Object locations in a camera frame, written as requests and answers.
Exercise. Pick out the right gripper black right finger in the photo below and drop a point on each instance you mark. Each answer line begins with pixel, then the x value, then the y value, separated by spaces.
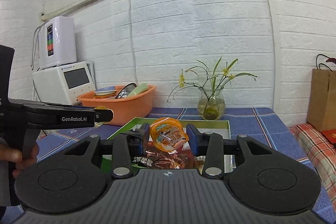
pixel 210 146

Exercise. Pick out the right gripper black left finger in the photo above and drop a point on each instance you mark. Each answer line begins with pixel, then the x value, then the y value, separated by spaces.
pixel 126 146

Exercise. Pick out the red snack packet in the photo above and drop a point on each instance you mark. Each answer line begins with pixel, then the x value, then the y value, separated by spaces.
pixel 182 158

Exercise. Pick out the orange jelly cup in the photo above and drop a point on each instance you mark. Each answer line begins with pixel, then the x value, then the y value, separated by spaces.
pixel 168 134

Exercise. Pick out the person's left hand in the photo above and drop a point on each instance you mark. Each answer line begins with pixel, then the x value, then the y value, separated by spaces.
pixel 14 155

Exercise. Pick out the green cardboard box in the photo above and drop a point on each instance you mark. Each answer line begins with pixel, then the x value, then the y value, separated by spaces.
pixel 105 147

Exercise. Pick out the orange plastic basin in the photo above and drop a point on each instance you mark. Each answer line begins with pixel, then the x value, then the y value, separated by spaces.
pixel 124 109

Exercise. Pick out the glass vase with flowers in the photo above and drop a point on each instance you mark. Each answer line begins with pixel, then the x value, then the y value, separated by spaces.
pixel 210 83

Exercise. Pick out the steel bowl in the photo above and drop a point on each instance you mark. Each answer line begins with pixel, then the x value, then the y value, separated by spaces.
pixel 126 90

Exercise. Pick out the white appliance with screen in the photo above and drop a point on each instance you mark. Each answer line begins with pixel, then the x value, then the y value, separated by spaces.
pixel 64 84

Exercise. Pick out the green plate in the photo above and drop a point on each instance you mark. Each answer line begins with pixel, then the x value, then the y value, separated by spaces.
pixel 138 90

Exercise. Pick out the stacked ceramic bowls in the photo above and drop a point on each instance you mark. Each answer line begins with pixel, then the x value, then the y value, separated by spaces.
pixel 106 92

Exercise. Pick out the white water purifier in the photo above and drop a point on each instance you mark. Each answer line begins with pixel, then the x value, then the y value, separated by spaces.
pixel 54 44

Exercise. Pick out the red plaid cloth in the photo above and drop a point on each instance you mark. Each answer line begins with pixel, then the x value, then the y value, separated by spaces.
pixel 320 152

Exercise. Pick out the brown paper bag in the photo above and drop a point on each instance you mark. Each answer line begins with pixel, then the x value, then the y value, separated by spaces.
pixel 321 110

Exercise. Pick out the red booklet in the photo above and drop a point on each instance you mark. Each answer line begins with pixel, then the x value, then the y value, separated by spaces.
pixel 330 135

